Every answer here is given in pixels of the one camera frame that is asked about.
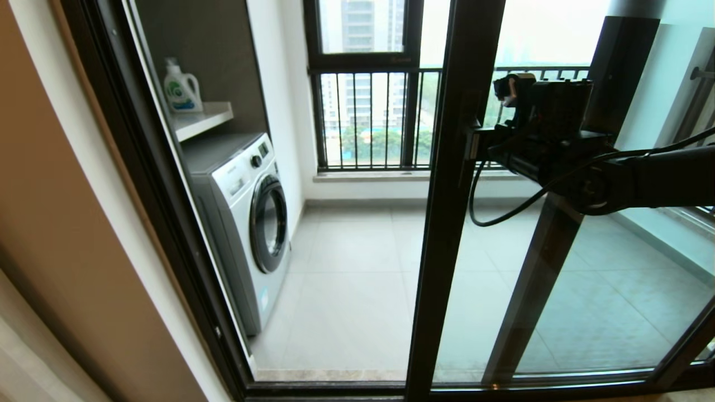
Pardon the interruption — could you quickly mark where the black balcony railing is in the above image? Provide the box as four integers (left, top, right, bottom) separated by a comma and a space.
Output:
310, 66, 592, 170

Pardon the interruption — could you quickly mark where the stone window sill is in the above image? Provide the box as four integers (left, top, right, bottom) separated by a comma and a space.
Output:
312, 169, 526, 184

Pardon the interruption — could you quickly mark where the dark framed fixed glass panel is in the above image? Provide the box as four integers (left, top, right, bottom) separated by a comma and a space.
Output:
482, 16, 715, 387

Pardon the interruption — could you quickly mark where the white front-load washing machine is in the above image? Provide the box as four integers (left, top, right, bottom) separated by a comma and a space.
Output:
183, 131, 293, 337

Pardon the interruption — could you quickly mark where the dark cabinet niche panel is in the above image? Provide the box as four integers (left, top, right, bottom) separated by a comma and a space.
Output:
134, 0, 272, 136

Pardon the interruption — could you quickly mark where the white detergent bottle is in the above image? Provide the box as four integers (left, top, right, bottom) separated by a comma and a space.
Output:
163, 56, 204, 113

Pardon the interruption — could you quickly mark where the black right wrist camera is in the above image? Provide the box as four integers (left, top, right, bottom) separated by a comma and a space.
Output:
492, 72, 594, 135

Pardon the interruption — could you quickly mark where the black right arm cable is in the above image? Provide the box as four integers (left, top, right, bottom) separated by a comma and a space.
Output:
468, 126, 715, 228

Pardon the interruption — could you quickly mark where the dark balcony window frame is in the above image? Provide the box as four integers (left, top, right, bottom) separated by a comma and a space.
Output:
304, 0, 426, 171

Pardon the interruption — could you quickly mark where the white wall shelf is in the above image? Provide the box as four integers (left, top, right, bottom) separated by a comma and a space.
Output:
171, 101, 236, 142

